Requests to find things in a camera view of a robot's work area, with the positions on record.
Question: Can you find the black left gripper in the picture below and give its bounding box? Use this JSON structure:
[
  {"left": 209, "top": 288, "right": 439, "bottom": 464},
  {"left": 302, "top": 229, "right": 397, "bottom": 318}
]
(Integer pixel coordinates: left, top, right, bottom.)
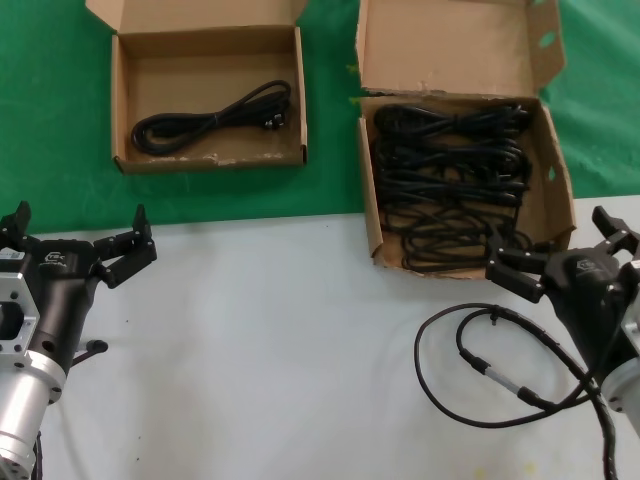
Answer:
[{"left": 0, "top": 200, "right": 160, "bottom": 370}]

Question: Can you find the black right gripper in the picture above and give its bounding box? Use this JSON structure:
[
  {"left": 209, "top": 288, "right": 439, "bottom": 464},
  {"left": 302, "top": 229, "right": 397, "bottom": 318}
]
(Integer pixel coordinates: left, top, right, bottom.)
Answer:
[{"left": 485, "top": 205, "right": 637, "bottom": 382}]

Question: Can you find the black power cord with plug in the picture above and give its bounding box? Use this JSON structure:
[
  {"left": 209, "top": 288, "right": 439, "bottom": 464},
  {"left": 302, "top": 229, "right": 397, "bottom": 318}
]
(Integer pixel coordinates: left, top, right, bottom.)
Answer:
[{"left": 130, "top": 79, "right": 294, "bottom": 156}]

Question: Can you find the small cardboard box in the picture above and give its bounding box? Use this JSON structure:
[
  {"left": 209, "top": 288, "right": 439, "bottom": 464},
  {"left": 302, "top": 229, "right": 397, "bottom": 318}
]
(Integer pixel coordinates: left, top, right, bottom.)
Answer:
[{"left": 84, "top": 0, "right": 309, "bottom": 176}]

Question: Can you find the large torn cardboard box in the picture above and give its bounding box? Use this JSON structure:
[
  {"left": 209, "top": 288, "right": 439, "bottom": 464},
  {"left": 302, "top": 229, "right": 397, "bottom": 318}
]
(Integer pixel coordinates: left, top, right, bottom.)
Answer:
[{"left": 354, "top": 0, "right": 579, "bottom": 282}]

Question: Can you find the black spiral wrapped cable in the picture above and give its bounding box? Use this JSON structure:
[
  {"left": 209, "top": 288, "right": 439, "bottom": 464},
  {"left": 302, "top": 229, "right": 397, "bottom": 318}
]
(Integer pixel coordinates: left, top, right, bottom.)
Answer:
[{"left": 492, "top": 307, "right": 624, "bottom": 480}]

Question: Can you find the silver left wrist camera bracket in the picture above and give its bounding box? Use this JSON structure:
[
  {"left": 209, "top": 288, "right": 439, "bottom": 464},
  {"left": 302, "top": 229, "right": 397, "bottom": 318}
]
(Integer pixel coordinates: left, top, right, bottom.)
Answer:
[{"left": 0, "top": 272, "right": 42, "bottom": 370}]

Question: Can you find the small black cable plug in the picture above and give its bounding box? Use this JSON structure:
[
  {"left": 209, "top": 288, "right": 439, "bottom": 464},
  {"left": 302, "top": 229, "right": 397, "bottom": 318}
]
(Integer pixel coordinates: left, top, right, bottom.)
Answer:
[{"left": 72, "top": 338, "right": 110, "bottom": 369}]

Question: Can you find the loose black power cord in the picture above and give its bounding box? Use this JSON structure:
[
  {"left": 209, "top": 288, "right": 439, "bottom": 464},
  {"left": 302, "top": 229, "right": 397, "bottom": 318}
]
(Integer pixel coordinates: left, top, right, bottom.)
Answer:
[{"left": 382, "top": 199, "right": 535, "bottom": 275}]

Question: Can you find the black bundled power cord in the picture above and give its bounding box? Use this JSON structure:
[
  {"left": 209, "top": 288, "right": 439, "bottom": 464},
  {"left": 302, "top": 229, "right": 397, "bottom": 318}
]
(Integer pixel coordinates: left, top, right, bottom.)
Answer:
[
  {"left": 375, "top": 167, "right": 532, "bottom": 207},
  {"left": 373, "top": 101, "right": 532, "bottom": 137},
  {"left": 373, "top": 135, "right": 532, "bottom": 170}
]

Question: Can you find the black cable with silver connector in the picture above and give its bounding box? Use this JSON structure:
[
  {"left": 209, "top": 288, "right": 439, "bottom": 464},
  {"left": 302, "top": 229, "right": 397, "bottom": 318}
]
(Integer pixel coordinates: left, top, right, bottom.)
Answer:
[{"left": 456, "top": 309, "right": 592, "bottom": 409}]

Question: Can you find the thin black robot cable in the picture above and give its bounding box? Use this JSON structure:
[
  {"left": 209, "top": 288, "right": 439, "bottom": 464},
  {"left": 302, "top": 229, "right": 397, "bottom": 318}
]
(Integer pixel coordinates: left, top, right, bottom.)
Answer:
[{"left": 413, "top": 303, "right": 601, "bottom": 432}]

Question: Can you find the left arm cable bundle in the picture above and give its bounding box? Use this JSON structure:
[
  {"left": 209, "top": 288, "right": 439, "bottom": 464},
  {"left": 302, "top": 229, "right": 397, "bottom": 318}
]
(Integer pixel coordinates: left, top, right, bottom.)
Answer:
[{"left": 28, "top": 428, "right": 50, "bottom": 480}]

